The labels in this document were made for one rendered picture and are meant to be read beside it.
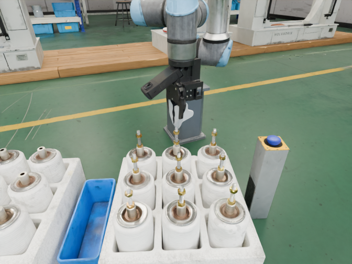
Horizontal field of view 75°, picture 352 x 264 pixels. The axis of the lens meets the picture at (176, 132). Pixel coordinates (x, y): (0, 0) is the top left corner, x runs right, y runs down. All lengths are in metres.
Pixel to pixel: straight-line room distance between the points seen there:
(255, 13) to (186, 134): 2.29
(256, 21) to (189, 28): 2.71
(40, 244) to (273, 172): 0.67
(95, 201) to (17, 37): 1.85
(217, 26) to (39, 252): 0.95
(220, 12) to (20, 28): 1.87
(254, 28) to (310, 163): 2.30
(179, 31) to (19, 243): 0.63
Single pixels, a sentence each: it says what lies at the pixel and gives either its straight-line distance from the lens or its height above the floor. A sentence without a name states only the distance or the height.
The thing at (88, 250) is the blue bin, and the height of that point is 0.00.
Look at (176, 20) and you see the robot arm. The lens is 0.59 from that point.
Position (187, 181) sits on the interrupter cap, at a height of 0.25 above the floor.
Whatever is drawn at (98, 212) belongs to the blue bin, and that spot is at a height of 0.00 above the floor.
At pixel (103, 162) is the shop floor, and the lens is 1.17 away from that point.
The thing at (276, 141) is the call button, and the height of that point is 0.33.
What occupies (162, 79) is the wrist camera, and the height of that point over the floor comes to 0.51.
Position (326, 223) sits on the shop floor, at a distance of 1.03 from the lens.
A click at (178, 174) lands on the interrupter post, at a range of 0.64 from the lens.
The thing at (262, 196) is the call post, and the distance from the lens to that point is 0.85.
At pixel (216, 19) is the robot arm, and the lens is 1.02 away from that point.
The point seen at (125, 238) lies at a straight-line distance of 0.59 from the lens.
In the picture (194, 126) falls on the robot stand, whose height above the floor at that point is 0.09.
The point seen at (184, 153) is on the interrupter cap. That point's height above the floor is 0.25.
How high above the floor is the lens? 0.71
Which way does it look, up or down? 32 degrees down
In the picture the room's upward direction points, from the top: straight up
